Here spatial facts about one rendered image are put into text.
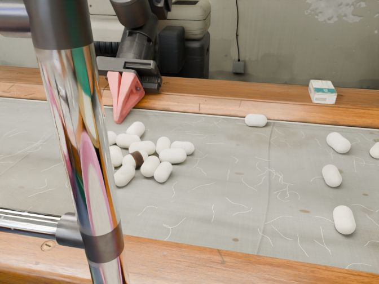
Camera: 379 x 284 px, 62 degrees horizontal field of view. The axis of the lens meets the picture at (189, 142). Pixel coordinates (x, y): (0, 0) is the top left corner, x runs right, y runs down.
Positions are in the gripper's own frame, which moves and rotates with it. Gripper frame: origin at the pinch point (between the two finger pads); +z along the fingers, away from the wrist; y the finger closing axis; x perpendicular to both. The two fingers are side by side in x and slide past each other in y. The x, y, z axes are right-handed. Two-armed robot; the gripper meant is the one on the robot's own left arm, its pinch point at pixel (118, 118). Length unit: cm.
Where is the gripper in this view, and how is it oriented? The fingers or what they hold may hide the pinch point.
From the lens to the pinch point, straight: 53.0
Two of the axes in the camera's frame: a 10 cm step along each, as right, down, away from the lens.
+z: -1.6, 9.4, -3.0
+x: 1.2, 3.2, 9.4
